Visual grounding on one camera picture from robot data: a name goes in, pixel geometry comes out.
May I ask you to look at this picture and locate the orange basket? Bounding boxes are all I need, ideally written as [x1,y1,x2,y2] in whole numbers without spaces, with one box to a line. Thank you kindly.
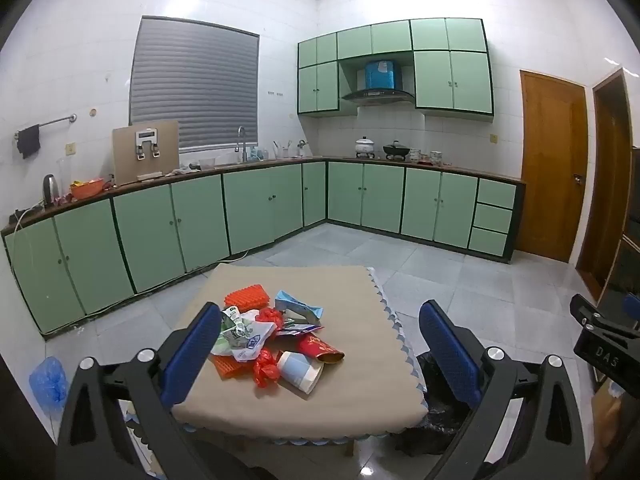
[69,178,106,201]

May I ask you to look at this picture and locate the green base cabinets with drawers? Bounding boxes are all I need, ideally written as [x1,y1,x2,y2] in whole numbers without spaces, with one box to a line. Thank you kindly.
[325,159,527,265]

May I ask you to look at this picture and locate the grey window blind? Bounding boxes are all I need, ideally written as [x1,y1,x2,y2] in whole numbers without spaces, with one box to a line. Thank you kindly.
[129,16,261,155]

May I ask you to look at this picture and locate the white blue paper cup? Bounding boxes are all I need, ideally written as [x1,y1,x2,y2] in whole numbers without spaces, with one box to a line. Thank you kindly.
[276,351,325,395]

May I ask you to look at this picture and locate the wooden door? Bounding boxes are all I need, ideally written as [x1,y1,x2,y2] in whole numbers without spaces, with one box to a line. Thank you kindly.
[515,69,589,264]
[575,67,636,303]

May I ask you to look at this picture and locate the blue white carton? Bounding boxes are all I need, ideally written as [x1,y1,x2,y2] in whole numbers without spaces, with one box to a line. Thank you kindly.
[274,290,326,326]

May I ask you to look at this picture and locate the beige cloth covered table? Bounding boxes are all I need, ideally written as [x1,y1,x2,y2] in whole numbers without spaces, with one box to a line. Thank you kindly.
[122,263,431,463]

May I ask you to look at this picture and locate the blue plastic bag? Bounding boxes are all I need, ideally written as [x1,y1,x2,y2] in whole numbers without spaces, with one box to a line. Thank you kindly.
[28,356,70,411]

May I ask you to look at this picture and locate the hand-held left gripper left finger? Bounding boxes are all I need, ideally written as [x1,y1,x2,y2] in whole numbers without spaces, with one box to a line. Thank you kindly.
[55,301,277,480]

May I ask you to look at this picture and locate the dark towel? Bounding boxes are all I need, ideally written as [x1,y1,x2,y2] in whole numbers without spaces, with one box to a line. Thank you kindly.
[16,125,42,160]

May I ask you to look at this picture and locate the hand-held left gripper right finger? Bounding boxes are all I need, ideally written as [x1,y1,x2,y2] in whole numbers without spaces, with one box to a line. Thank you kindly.
[418,300,588,480]

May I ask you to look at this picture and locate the cardboard box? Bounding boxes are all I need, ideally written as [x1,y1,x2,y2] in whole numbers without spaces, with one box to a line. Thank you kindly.
[592,380,626,456]

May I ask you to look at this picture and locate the green sink base cabinets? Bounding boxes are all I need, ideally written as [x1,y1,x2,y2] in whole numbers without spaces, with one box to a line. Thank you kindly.
[1,160,328,336]

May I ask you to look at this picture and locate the red paper cup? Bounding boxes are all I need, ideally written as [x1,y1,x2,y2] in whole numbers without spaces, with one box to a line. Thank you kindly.
[299,334,346,365]

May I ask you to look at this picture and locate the colourful snack wrapper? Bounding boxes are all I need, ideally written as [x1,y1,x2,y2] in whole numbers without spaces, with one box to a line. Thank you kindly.
[275,322,323,338]

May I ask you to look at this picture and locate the green wall cabinets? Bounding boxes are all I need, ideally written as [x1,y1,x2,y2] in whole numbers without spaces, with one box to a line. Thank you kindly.
[297,17,496,125]

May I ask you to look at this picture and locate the black lined waste bin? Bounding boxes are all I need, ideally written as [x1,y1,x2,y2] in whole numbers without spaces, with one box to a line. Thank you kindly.
[395,352,481,456]

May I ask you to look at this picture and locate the green white plastic bag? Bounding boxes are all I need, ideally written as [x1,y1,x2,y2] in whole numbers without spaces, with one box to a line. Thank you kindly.
[210,307,278,363]

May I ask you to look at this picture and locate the metal towel bar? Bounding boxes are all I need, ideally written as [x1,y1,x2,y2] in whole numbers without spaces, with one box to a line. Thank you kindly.
[14,114,78,138]

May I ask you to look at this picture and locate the white metal bracket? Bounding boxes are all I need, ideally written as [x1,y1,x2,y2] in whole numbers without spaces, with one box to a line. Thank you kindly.
[134,129,161,162]

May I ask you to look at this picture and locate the range hood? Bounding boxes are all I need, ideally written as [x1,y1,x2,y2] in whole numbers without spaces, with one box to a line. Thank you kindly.
[341,59,417,107]

